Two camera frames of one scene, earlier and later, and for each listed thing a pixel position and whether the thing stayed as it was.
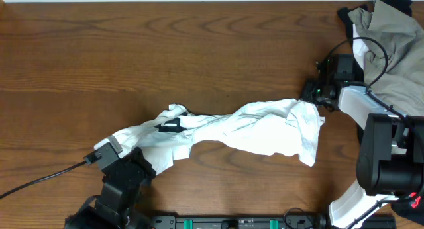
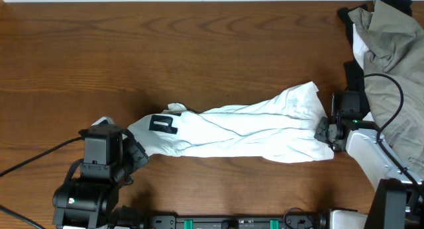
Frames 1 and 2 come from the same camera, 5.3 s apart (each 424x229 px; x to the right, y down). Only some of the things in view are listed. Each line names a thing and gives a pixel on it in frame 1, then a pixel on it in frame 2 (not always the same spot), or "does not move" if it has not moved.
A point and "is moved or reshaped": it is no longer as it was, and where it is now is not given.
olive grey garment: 393,60 does not move
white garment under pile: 359,46 does not move
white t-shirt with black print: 165,139 is moved or reshaped
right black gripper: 307,95 to 320,132
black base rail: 255,222 does not move
